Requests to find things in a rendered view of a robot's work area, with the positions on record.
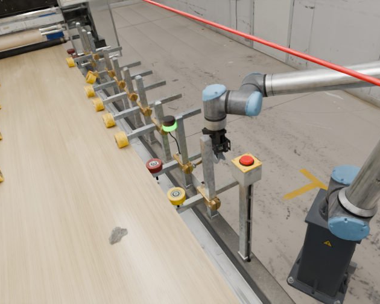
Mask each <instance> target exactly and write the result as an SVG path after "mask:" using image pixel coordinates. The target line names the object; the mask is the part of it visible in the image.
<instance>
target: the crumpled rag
mask: <svg viewBox="0 0 380 304"><path fill-rule="evenodd" d="M127 234H128V230H127V228H124V229H121V227H120V226H116V227H114V228H113V229H112V231H111V232H110V237H109V243H110V244H111V245H113V244H114V243H116V242H119V241H120V240H121V238H122V237H123V236H126V235H127Z"/></svg>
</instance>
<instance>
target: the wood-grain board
mask: <svg viewBox="0 0 380 304"><path fill-rule="evenodd" d="M69 57H70V55H69V54H68V53H67V51H66V50H65V48H64V47H61V48H56V49H52V50H49V51H44V52H40V53H37V54H32V55H28V56H25V57H20V58H17V59H13V60H8V61H5V62H0V105H1V109H0V132H1V134H2V139H0V170H1V171H2V173H3V176H4V180H3V181H1V182H0V304H240V302H239V301H238V299H237V298H236V297H235V295H234V293H232V291H231V289H230V288H229V286H228V285H227V284H226V282H225V281H224V279H223V278H222V276H221V275H220V274H219V272H218V270H217V269H216V268H215V266H214V264H213V263H212V262H211V260H210V259H209V257H208V256H207V254H206V253H205V252H204V250H203V249H202V247H201V246H200V244H199V243H198V241H197V240H196V238H195V237H194V236H193V234H192V233H191V231H190V230H189V228H188V227H187V225H186V224H185V222H184V221H183V220H182V218H181V217H180V215H179V214H178V212H177V211H176V210H175V208H174V206H173V205H172V204H171V202H170V201H169V200H168V198H167V196H166V195H165V193H164V192H163V191H162V189H161V188H160V186H159V185H158V183H157V182H156V181H155V179H154V177H153V176H152V175H151V173H150V172H149V170H148V169H147V167H146V166H145V164H144V163H143V161H142V160H141V158H140V157H139V156H138V154H137V153H136V152H135V150H134V148H133V147H132V146H131V144H130V143H129V142H128V145H127V146H124V147H122V148H118V146H117V144H116V142H115V138H114V134H117V133H120V132H122V131H121V129H120V128H119V127H118V125H117V124H116V123H115V125H114V126H111V127H108V128H106V126H105V125H104V123H103V119H102V115H105V114H107V113H109V112H108V111H107V109H106V108H105V107H104V109H103V110H99V111H96V110H95V108H94V106H93V103H92V100H93V99H95V98H98V96H97V95H96V93H95V95H94V96H92V97H89V98H88V97H87V95H86V94H85V91H84V87H85V86H88V85H90V84H89V83H87V82H85V77H84V76H83V74H82V73H81V72H80V70H79V69H78V67H77V65H76V64H75V66H72V67H69V66H68V64H67V62H66V58H69ZM116 226H120V227H121V229H124V228H127V230H128V234H127V235H126V236H123V237H122V238H121V240H120V241H119V242H116V243H114V244H113V245H111V244H110V243H109V237H110V232H111V231H112V229H113V228H114V227H116Z"/></svg>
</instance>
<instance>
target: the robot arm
mask: <svg viewBox="0 0 380 304"><path fill-rule="evenodd" d="M339 66H342V67H345V68H348V69H351V70H353V71H357V72H360V73H362V74H366V75H368V76H371V77H374V78H377V79H380V60H377V61H372V62H362V63H354V64H348V65H339ZM374 86H377V85H374V84H371V83H368V82H366V81H363V80H360V79H358V78H355V77H352V76H350V75H346V74H344V73H341V72H338V71H335V70H333V69H330V68H327V67H324V68H315V69H306V70H301V71H291V72H282V73H277V74H263V75H262V74H261V73H259V72H252V73H250V74H248V75H247V76H246V77H245V78H244V79H243V81H242V85H241V87H240V88H239V90H226V87H225V86H224V85H222V84H213V85H210V86H208V87H206V88H204V90H203V97H202V100H203V109H204V124H205V128H204V129H202V132H203V134H204V135H209V137H210V138H211V139H212V152H213V161H214V163H216V164H218V163H219V161H220V159H223V160H225V159H226V157H225V155H224V154H223V152H225V153H226V152H228V151H229V150H231V149H230V147H228V143H229V145H230V140H229V139H228V138H226V137H225V134H226V133H227V130H226V129H225V127H226V125H227V114H231V115H243V116H258V115H259V113H260V111H261V107H262V98H264V97H270V96H278V95H290V94H297V93H310V92H322V91H329V90H342V89H354V88H361V87H374ZM379 199H380V140H379V141H378V143H377V144H376V146H375V147H374V149H373V150H372V152H371V153H370V155H369V157H368V158H367V160H366V161H365V162H364V165H363V166H362V167H361V168H357V167H356V166H352V165H340V166H337V167H335V168H334V169H333V171H332V173H331V178H330V181H329V186H328V190H327V193H326V196H325V198H324V199H323V200H322V201H321V202H320V204H319V207H318V211H319V214H320V215H321V217H322V218H323V219H324V220H325V221H326V222H328V225H329V230H330V231H331V233H333V234H334V235H335V236H337V237H339V238H341V239H346V240H352V241H357V240H361V239H364V238H366V237H367V236H368V235H369V233H370V227H369V222H370V220H371V219H372V218H373V217H374V215H375V214H376V213H377V211H378V205H377V202H378V201H379Z"/></svg>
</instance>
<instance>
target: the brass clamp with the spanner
mask: <svg viewBox="0 0 380 304"><path fill-rule="evenodd" d="M173 159H174V160H176V161H178V163H179V168H180V170H181V171H182V172H183V173H185V174H190V173H192V171H193V169H194V168H193V166H192V165H191V162H190V161H189V162H188V163H186V164H184V165H183V164H182V163H181V162H180V158H179V156H177V155H176V154H173Z"/></svg>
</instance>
